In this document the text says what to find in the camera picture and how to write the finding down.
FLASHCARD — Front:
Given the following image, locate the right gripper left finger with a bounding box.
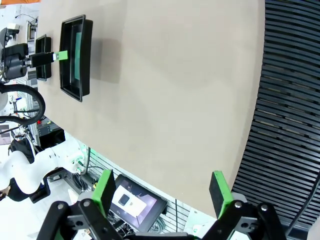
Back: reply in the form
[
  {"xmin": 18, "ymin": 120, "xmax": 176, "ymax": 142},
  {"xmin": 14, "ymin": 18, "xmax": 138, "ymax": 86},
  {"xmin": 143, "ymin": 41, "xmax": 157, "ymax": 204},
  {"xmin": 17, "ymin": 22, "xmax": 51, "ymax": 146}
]
[{"xmin": 36, "ymin": 169, "xmax": 123, "ymax": 240}]

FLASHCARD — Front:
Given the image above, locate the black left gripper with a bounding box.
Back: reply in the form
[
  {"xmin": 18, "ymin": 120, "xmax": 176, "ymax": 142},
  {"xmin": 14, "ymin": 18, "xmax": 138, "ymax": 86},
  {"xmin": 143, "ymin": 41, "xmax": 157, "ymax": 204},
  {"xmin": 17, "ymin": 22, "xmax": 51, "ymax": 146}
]
[{"xmin": 2, "ymin": 42, "xmax": 69, "ymax": 81}]

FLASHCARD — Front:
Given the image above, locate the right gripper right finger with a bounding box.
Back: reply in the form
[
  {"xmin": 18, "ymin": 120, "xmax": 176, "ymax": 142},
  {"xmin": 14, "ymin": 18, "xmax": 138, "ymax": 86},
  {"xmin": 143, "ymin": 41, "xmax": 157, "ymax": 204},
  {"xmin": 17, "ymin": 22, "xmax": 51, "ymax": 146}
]
[{"xmin": 201, "ymin": 170, "xmax": 287, "ymax": 240}]

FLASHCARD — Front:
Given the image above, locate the green perforated prototype circuit board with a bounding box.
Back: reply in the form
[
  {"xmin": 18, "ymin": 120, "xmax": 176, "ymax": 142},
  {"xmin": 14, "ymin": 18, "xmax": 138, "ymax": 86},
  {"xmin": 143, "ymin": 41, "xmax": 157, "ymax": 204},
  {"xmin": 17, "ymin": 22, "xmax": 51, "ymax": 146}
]
[{"xmin": 74, "ymin": 31, "xmax": 83, "ymax": 80}]

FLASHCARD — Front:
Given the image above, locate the black plastic ESD tray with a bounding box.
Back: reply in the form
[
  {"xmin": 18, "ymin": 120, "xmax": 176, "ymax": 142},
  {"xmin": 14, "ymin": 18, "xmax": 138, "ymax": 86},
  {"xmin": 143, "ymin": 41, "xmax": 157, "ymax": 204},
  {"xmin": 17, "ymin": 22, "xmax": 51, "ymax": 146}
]
[
  {"xmin": 35, "ymin": 34, "xmax": 53, "ymax": 83},
  {"xmin": 59, "ymin": 14, "xmax": 94, "ymax": 103}
]

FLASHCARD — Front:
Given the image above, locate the black tablet screen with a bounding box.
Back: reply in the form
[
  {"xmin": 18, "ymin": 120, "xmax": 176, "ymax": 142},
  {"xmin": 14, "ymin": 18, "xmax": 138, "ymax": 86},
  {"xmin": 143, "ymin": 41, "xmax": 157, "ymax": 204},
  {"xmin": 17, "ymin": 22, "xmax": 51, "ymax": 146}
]
[{"xmin": 109, "ymin": 174, "xmax": 169, "ymax": 233}]

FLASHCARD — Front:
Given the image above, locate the orange board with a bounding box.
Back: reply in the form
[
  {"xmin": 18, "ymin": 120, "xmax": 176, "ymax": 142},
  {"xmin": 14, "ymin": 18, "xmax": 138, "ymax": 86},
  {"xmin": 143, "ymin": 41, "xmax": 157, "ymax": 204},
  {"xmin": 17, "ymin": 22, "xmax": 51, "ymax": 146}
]
[{"xmin": 0, "ymin": 0, "xmax": 42, "ymax": 6}]

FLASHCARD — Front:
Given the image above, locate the black backpack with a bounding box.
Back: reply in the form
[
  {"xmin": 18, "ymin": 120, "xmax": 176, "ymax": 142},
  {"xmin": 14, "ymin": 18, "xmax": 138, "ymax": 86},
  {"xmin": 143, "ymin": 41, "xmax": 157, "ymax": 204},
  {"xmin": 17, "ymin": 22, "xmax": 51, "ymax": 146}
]
[{"xmin": 6, "ymin": 136, "xmax": 35, "ymax": 166}]

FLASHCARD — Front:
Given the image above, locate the black slotted PCB rack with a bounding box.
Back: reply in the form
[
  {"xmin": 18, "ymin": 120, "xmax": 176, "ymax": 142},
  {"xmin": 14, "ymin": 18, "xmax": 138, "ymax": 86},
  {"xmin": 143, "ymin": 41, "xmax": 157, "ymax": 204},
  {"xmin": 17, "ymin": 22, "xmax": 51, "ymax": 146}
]
[{"xmin": 231, "ymin": 0, "xmax": 320, "ymax": 226}]

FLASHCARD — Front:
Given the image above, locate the black corrugated cable hose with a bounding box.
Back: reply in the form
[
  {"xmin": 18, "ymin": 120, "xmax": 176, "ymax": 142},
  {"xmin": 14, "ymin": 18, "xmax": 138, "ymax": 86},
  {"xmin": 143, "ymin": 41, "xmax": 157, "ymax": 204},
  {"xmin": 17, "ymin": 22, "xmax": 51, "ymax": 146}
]
[{"xmin": 0, "ymin": 83, "xmax": 47, "ymax": 125}]

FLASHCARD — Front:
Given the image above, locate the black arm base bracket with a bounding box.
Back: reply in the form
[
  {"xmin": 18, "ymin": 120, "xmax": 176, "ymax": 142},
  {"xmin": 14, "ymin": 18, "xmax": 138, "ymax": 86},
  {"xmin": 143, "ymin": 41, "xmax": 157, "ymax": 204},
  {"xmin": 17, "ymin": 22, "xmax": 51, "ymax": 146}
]
[{"xmin": 29, "ymin": 167, "xmax": 67, "ymax": 204}]

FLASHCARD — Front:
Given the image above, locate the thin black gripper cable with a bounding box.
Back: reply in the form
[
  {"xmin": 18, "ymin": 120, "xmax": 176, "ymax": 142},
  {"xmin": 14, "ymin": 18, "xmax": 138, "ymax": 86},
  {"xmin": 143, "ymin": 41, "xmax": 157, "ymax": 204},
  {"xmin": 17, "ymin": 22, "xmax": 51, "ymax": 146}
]
[{"xmin": 284, "ymin": 171, "xmax": 320, "ymax": 238}]

